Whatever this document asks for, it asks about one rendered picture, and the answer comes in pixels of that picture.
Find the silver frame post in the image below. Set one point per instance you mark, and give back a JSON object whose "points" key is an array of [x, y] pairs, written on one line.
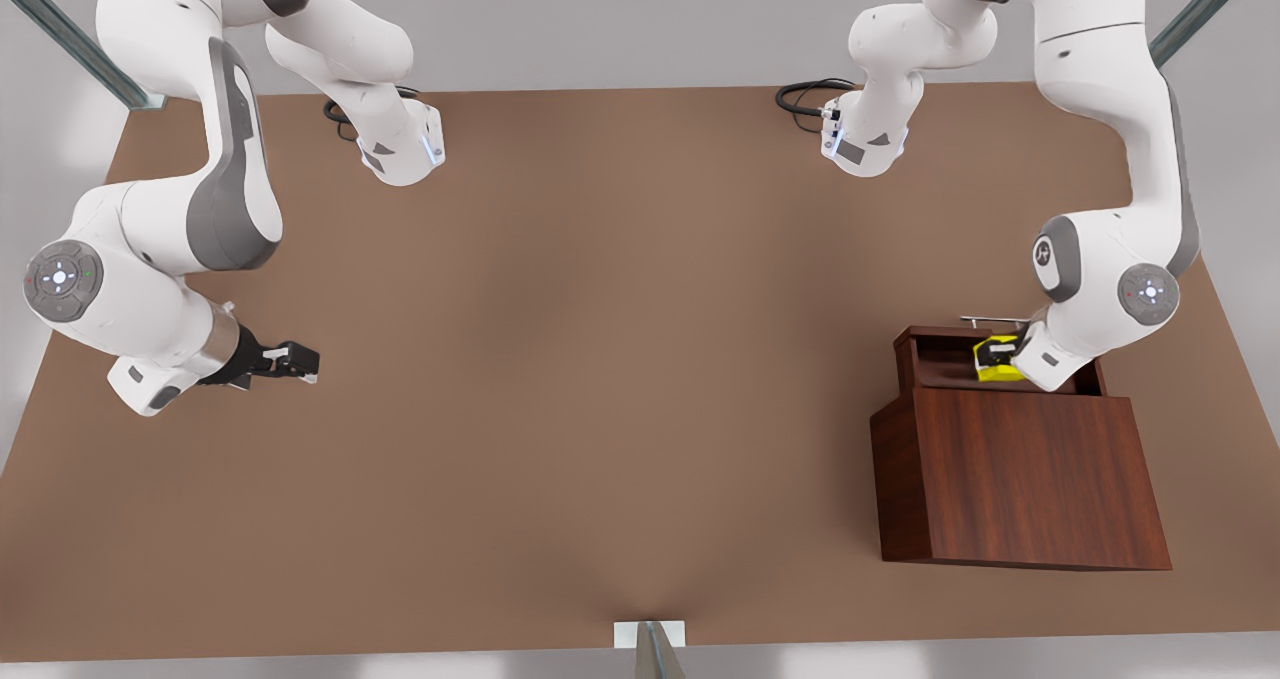
{"points": [[655, 649], [1195, 14], [70, 34]]}

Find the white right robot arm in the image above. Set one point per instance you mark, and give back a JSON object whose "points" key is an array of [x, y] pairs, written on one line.
{"points": [[232, 189]]}

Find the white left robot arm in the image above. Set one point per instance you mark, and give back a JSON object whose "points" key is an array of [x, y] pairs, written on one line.
{"points": [[1110, 79]]}

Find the yellow square block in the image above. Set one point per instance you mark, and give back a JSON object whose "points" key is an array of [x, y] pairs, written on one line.
{"points": [[1000, 373]]}

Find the brown wooden cabinet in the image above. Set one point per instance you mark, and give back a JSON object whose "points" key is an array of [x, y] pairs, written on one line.
{"points": [[1020, 479]]}

